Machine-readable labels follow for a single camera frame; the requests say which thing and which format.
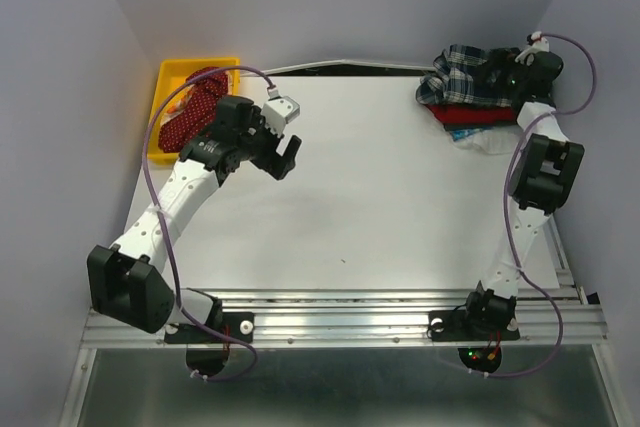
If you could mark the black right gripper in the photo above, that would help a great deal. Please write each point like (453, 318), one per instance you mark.
(503, 60)

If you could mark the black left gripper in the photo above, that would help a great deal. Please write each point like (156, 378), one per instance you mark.
(273, 163)

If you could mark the navy white plaid skirt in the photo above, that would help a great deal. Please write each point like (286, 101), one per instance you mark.
(455, 79)

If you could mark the dark red polka dot skirt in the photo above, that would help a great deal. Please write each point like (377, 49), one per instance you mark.
(192, 112)

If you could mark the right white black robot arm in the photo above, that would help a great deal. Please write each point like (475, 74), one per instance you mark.
(539, 179)

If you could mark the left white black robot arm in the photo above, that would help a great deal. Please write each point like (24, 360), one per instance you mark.
(125, 278)

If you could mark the white blue patterned skirt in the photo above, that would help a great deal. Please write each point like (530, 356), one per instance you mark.
(500, 140)

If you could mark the folded red skirt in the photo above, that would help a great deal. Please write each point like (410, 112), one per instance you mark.
(466, 116)

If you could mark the orange floral white skirt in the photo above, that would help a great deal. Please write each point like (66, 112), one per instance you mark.
(201, 97)

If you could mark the yellow plastic bin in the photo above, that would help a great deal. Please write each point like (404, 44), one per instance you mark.
(172, 74)

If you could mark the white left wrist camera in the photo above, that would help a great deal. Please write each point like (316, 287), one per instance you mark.
(278, 113)

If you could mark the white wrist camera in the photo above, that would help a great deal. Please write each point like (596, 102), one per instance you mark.
(278, 113)
(536, 43)

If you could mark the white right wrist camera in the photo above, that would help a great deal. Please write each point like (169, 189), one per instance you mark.
(536, 43)

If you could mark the aluminium table frame rail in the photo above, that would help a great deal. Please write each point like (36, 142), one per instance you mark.
(352, 249)

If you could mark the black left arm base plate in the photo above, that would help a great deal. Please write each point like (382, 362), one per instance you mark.
(239, 325)

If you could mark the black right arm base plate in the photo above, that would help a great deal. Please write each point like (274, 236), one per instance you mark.
(456, 325)

